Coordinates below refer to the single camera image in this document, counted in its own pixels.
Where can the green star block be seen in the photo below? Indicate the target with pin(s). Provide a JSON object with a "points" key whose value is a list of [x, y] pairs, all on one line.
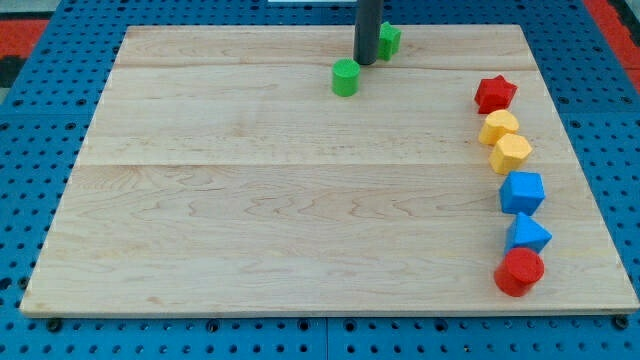
{"points": [[389, 41]]}

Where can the red star block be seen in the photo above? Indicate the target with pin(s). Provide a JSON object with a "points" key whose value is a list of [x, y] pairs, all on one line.
{"points": [[494, 94]]}

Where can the light wooden board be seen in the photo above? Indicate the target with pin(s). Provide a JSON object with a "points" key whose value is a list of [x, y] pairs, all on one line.
{"points": [[221, 177]]}

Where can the green cylinder block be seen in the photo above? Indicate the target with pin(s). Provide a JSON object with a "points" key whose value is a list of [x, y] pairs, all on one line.
{"points": [[345, 77]]}

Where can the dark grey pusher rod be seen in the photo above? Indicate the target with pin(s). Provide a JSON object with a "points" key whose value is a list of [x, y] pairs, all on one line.
{"points": [[367, 31]]}

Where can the yellow heart block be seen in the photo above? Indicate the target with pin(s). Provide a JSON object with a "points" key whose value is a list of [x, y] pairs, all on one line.
{"points": [[497, 124]]}

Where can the yellow hexagon block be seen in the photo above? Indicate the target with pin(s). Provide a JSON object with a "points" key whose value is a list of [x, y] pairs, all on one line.
{"points": [[509, 153]]}

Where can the blue cube block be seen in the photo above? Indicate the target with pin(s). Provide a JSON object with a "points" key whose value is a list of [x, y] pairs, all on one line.
{"points": [[522, 192]]}

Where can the blue triangle block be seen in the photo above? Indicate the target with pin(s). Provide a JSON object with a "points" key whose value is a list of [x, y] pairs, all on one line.
{"points": [[525, 232]]}

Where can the red cylinder block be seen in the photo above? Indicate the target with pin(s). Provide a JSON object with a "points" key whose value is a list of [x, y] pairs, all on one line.
{"points": [[520, 269]]}

